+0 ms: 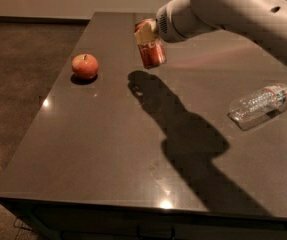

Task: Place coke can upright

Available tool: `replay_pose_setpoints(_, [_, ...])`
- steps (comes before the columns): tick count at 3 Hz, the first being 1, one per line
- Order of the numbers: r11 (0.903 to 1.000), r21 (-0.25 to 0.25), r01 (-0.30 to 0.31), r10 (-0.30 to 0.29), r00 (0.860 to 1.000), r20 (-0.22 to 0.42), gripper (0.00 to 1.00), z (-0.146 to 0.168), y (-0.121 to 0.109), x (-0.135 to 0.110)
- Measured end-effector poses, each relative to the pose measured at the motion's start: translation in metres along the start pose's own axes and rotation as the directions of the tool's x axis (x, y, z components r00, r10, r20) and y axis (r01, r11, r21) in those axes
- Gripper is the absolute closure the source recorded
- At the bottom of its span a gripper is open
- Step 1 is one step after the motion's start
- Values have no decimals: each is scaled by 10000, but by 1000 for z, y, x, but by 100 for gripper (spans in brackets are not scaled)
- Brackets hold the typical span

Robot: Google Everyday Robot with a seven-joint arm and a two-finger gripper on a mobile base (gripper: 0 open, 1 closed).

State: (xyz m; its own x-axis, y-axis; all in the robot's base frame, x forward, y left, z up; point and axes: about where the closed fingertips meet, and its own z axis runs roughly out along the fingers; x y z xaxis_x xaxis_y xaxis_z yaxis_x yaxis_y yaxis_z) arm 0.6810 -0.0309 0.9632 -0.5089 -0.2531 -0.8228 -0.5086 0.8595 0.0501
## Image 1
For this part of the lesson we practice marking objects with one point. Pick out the dark table cabinet base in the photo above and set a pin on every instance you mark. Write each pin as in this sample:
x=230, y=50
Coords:
x=64, y=221

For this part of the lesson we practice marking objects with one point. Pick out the red coke can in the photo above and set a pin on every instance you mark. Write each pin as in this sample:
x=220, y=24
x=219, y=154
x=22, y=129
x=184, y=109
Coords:
x=152, y=54

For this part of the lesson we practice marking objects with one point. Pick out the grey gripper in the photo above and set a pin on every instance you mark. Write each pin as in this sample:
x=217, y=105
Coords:
x=168, y=25

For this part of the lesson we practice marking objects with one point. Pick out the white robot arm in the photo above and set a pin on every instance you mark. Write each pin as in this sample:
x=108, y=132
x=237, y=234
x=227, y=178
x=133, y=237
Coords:
x=264, y=22

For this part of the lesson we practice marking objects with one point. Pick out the red apple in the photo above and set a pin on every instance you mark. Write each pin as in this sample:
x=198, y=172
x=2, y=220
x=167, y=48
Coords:
x=85, y=66

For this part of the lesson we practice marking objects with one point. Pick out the clear plastic water bottle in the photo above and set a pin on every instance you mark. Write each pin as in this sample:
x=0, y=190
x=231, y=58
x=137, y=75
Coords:
x=258, y=103

